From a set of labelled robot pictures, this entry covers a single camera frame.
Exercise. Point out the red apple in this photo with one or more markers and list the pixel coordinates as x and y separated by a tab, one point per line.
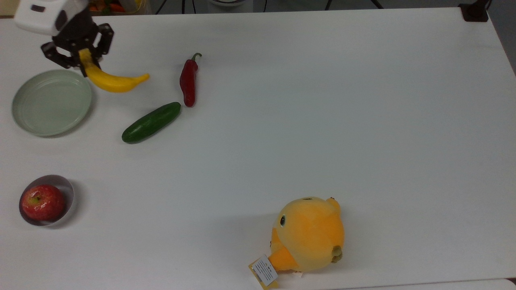
43	202

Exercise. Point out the white paper toy tag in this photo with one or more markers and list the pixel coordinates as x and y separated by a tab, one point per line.
265	272

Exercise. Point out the yellow banana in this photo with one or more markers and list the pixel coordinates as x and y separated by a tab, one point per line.
111	81

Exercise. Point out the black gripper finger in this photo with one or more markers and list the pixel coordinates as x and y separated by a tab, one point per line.
104	40
60	57

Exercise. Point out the red chili pepper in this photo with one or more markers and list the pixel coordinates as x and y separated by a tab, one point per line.
188	84

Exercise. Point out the green cucumber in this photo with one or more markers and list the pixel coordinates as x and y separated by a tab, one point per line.
151	123

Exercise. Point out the orange plush toy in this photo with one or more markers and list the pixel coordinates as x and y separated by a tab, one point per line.
310	233

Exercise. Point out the grey metal bowl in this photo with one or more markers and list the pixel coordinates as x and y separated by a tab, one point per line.
69	197

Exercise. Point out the box of toy vegetables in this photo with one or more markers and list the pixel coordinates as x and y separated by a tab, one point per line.
117	6

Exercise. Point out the black tripod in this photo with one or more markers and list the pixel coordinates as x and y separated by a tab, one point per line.
183	5

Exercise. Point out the pale green plastic plate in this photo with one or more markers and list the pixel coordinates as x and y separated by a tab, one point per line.
50	104

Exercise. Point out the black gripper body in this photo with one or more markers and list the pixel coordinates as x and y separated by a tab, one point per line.
78	34

